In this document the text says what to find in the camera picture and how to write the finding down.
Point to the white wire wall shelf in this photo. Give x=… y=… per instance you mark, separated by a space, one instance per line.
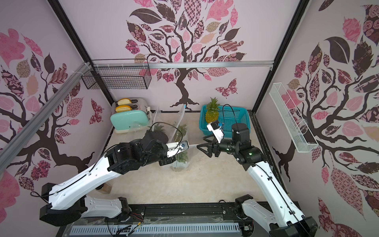
x=286 y=102

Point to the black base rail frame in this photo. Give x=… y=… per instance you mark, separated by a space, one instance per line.
x=181 y=213

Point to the toast slice front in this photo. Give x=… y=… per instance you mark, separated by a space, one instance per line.
x=123 y=108

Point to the rear left zip bag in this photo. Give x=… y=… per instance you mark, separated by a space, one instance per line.
x=157 y=124

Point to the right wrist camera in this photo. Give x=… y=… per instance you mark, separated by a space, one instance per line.
x=216 y=128

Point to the aluminium rail left wall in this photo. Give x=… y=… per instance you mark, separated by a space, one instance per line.
x=13 y=148

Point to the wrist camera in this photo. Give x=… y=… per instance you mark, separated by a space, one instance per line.
x=216 y=128
x=176 y=148

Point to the aluminium rail back wall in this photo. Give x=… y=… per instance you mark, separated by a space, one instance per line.
x=228 y=64

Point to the aluminium rail wall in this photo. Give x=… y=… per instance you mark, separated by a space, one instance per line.
x=13 y=148
x=228 y=64

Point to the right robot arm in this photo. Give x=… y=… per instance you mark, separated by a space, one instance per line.
x=284 y=219

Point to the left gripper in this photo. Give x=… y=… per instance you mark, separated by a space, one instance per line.
x=166 y=160

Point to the rear middle zip bag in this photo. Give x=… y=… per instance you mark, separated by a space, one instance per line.
x=181 y=127

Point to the teal plastic basket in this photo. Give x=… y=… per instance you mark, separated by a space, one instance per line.
x=228 y=116

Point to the white slotted cable duct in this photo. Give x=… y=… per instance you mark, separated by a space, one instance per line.
x=153 y=229

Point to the spice jar left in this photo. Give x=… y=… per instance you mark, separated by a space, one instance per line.
x=104 y=188

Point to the pineapple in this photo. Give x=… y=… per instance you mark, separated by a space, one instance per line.
x=212 y=112
x=182 y=157

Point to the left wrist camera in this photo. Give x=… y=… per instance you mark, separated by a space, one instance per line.
x=176 y=148

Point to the toast slice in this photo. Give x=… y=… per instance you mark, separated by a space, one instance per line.
x=124 y=101
x=123 y=108

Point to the black wire wall basket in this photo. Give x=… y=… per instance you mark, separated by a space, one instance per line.
x=118 y=75

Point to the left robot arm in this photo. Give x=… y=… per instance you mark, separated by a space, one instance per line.
x=69 y=201

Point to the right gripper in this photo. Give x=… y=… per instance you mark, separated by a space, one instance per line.
x=213 y=147

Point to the mint green toaster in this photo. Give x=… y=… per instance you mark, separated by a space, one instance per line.
x=140 y=117

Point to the toast slice rear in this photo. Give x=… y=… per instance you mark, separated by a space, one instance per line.
x=124 y=101

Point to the clear zip bag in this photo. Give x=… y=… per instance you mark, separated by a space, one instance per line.
x=192 y=152

